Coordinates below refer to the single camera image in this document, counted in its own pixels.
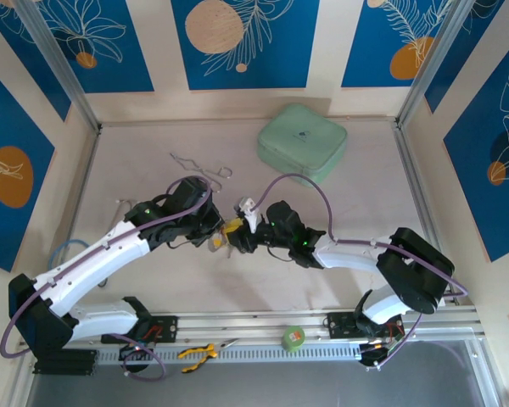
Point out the black left controller board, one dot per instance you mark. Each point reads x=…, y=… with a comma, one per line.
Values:
x=135, y=345

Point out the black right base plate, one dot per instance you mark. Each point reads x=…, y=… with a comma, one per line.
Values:
x=341, y=326

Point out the green tape roll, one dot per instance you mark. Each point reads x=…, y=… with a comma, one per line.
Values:
x=293, y=338

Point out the black right controller board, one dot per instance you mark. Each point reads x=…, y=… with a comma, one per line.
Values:
x=377, y=352

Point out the black extrusion block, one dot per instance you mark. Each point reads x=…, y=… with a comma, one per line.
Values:
x=65, y=364

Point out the yellow and black pliers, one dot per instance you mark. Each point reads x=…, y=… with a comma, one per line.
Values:
x=197, y=351

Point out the aluminium frame post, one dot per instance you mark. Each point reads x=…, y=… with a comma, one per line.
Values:
x=55, y=59
x=428, y=59

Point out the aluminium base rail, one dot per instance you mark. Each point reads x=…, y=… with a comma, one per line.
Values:
x=254, y=322

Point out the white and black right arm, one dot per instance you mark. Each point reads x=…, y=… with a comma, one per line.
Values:
x=365, y=258

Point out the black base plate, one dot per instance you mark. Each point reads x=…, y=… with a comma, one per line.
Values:
x=341, y=326
x=165, y=327

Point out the aluminium side rail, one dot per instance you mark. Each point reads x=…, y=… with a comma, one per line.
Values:
x=420, y=199
x=82, y=186

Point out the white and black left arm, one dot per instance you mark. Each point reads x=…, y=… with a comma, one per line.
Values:
x=89, y=263

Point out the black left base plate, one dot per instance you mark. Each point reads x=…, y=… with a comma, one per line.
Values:
x=165, y=327

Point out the mint green zip case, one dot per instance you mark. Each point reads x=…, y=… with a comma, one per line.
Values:
x=303, y=142

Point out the black controller board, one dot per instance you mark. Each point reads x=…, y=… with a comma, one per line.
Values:
x=135, y=345
x=377, y=352

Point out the silver key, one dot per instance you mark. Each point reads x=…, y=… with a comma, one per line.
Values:
x=229, y=253

